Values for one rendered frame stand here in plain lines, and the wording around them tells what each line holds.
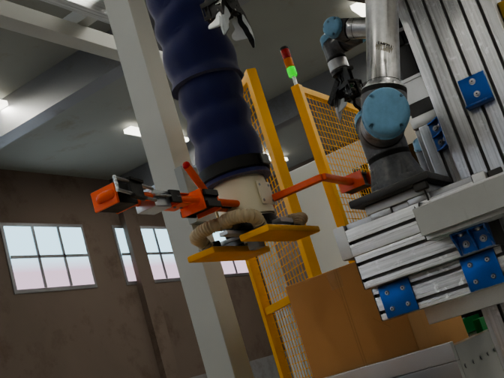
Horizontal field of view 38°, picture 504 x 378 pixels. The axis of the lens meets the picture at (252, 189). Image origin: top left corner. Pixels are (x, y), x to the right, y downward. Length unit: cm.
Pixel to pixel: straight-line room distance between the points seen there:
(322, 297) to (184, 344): 873
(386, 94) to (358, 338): 100
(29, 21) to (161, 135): 141
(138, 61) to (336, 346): 205
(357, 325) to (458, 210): 90
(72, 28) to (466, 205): 379
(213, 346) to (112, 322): 660
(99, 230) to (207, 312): 701
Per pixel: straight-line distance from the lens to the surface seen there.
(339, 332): 260
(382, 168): 197
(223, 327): 365
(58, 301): 963
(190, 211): 204
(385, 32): 195
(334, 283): 259
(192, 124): 230
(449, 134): 212
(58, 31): 504
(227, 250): 220
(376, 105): 186
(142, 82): 399
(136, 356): 1039
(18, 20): 483
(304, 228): 225
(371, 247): 197
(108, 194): 175
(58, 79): 733
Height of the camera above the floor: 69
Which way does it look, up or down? 13 degrees up
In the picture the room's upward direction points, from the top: 17 degrees counter-clockwise
